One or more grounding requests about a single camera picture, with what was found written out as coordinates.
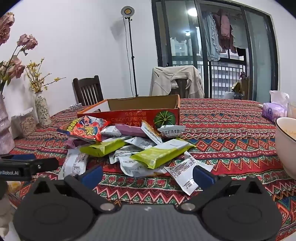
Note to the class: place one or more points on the purple tissue pack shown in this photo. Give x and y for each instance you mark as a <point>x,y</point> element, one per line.
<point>274,112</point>

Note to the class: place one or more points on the white dark-label snack packet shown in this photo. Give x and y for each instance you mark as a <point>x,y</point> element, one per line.
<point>171,131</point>

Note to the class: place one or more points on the pink snack packet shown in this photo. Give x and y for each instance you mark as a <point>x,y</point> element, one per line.
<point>129,130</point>
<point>72,142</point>

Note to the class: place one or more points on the red patterned tablecloth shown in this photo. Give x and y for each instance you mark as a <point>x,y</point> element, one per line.
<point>231,143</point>

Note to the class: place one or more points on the white bowl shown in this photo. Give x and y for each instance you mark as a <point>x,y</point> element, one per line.
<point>285,148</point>

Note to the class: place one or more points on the dried pink flowers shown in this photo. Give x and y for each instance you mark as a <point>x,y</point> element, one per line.
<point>27,41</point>

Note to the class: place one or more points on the yellow flower branches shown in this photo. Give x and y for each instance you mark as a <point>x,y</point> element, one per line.
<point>37,78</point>

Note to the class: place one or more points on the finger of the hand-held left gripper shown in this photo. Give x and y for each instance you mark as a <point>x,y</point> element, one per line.
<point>20,157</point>
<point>46,165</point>

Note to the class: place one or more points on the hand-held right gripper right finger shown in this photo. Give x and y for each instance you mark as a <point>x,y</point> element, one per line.
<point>203,177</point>

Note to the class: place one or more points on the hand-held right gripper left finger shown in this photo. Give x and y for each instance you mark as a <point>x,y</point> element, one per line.
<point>92,176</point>

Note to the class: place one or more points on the balcony railing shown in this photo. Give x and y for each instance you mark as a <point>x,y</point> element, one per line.
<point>219,76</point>

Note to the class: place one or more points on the yellow green bag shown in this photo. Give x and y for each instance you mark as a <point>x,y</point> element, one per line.
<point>236,88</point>

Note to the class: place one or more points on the beige jacket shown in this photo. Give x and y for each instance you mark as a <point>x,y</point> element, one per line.
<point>161,78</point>

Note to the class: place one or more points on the green snack packet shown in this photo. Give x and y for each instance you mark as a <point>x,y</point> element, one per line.
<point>159,153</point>
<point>101,147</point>

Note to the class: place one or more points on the black framed glass door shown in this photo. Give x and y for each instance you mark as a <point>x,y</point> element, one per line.
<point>157,34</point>

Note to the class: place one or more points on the floor lamp on tripod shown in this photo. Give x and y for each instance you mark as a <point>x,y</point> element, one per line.
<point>127,10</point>

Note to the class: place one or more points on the brown cardboard box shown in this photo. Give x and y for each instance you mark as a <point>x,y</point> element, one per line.
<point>245,89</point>

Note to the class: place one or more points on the floral ceramic vase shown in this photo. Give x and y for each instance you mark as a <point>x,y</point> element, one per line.
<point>42,111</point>

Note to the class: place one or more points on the hanging black garment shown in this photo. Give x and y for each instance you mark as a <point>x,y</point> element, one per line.
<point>241,52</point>

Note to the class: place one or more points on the orange cracker packet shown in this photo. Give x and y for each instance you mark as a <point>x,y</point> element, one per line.
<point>151,133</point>

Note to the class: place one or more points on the dark wooden chair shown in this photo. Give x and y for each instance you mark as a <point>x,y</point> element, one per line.
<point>87,91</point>

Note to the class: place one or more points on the pile of white snack packets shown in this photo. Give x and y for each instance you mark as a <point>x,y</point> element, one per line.
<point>185,176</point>

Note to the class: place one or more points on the hanging pink garment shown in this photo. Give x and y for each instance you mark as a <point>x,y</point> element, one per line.
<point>224,27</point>

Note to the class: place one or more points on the white round container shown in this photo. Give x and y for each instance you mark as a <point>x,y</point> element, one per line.
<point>229,95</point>

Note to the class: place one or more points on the hanging white garment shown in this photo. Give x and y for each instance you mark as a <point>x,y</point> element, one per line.
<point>241,34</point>

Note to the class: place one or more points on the red snack bag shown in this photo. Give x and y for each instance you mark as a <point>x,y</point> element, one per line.
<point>85,129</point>

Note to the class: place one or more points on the red cardboard box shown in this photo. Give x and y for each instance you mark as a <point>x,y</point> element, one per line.
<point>129,114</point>

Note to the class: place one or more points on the hanging blue garment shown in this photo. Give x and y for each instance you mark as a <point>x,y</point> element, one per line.
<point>211,41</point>

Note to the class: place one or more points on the pink vase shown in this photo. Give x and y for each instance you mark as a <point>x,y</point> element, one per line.
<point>5,129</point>

